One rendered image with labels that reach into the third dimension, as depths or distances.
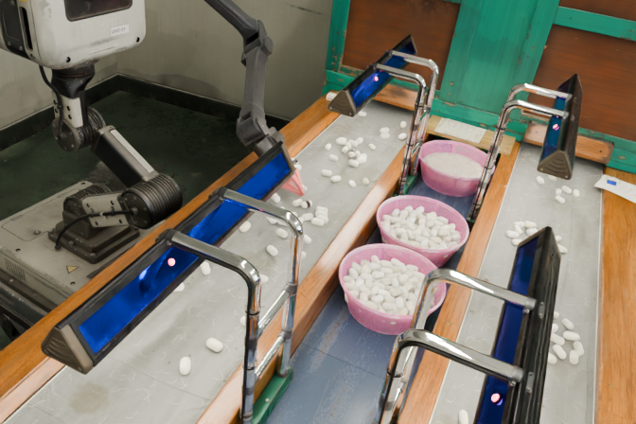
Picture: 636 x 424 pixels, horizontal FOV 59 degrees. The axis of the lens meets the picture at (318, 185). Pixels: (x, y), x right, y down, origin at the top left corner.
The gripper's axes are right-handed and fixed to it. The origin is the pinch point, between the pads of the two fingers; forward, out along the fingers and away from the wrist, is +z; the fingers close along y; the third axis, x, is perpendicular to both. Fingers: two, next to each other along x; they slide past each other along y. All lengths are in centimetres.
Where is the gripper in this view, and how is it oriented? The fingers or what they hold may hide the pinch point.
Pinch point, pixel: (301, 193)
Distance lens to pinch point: 169.7
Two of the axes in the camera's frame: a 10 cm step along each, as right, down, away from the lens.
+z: 6.4, 7.6, 1.1
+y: 4.1, -4.5, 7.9
